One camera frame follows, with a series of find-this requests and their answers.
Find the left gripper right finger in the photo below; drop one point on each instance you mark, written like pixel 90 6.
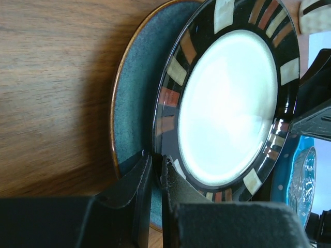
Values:
pixel 190 220

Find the dark blue glazed plate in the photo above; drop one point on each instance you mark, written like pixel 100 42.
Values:
pixel 136 82

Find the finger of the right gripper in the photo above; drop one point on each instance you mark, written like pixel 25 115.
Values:
pixel 312 112

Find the blue scalloped plate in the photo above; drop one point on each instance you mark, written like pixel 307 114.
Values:
pixel 294 176

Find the cream mug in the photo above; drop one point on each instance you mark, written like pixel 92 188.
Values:
pixel 314 16

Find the black striped plate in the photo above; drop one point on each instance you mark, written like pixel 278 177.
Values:
pixel 226 96

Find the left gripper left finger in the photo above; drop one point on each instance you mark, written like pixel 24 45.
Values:
pixel 119 216

